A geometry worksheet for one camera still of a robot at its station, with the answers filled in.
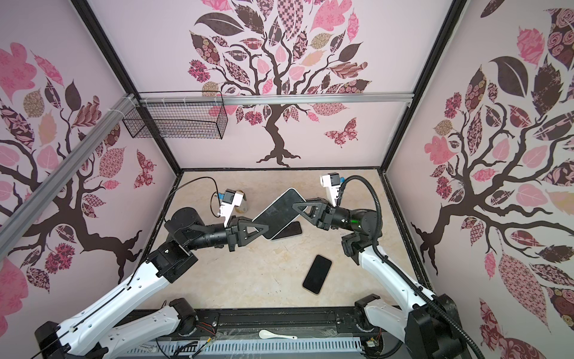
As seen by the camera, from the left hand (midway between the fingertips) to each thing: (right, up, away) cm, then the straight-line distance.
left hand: (267, 233), depth 57 cm
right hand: (+7, +6, -1) cm, 9 cm away
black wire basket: (-43, +44, +37) cm, 72 cm away
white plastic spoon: (-2, -36, +14) cm, 38 cm away
